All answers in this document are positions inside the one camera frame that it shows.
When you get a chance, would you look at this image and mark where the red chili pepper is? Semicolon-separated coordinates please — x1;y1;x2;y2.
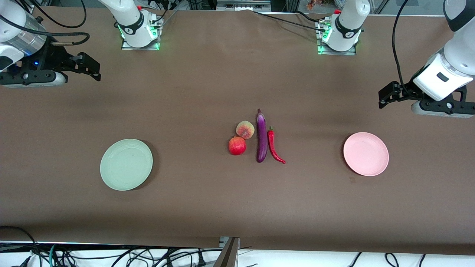
267;126;286;164

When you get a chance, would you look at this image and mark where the long purple eggplant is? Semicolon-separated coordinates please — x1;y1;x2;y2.
256;108;268;163

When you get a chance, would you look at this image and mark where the peach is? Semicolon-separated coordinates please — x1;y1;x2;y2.
236;121;255;140

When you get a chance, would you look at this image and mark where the red pomegranate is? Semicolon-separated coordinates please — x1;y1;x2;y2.
228;136;247;156

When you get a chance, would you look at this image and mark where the pink round plate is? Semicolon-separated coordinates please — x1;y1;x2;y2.
343;132;389;177

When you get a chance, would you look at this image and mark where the brown table cover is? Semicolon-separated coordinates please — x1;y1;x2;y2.
0;6;475;256

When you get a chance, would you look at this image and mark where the pale green round plate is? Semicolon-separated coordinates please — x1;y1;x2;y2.
100;139;153;191

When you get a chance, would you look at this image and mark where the orange background object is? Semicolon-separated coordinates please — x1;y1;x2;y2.
306;0;334;11

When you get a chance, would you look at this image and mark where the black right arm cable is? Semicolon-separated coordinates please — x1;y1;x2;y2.
0;0;91;47

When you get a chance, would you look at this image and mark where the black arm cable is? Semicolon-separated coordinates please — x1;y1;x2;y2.
0;0;91;47
392;0;410;93

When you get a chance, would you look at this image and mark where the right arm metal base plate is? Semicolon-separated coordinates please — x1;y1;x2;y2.
121;17;161;50

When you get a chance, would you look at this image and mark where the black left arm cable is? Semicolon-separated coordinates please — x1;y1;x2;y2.
392;0;410;93

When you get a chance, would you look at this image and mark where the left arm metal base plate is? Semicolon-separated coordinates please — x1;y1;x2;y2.
316;20;357;56

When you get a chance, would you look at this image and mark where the black cable on table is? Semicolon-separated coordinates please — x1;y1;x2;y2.
252;10;327;32

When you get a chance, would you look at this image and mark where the aluminium frame rail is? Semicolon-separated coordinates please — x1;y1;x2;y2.
216;0;272;11

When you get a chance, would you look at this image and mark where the black floor cable loop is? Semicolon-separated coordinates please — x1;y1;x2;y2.
0;225;39;267

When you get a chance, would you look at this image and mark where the metal post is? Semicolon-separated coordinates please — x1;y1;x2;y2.
213;237;240;267

